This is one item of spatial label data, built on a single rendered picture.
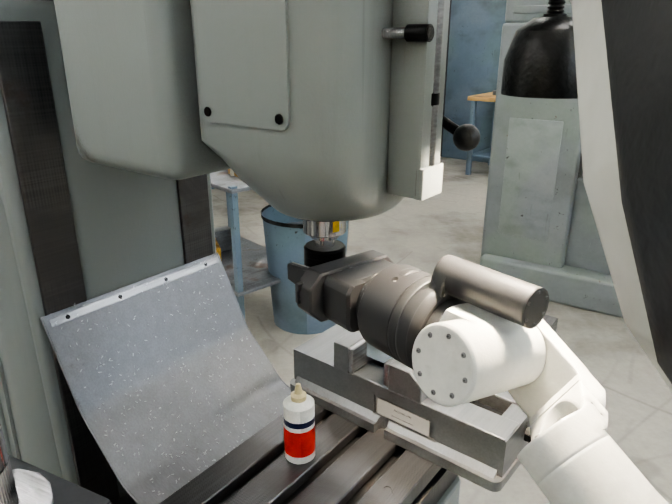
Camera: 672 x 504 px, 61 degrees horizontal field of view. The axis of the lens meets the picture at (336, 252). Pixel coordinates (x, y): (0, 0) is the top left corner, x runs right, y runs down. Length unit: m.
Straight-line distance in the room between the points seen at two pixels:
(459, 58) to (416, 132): 7.14
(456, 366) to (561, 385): 0.10
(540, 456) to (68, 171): 0.67
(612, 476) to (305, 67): 0.38
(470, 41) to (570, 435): 7.24
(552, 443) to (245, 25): 0.41
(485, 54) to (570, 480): 7.18
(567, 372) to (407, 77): 0.28
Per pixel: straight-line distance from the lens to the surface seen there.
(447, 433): 0.78
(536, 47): 0.49
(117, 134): 0.67
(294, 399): 0.74
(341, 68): 0.50
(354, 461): 0.79
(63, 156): 0.85
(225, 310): 1.02
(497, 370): 0.46
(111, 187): 0.90
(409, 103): 0.53
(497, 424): 0.76
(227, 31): 0.55
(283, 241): 2.88
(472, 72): 7.59
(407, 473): 0.78
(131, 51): 0.63
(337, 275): 0.58
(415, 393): 0.78
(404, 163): 0.54
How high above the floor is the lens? 1.48
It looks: 20 degrees down
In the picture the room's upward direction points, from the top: straight up
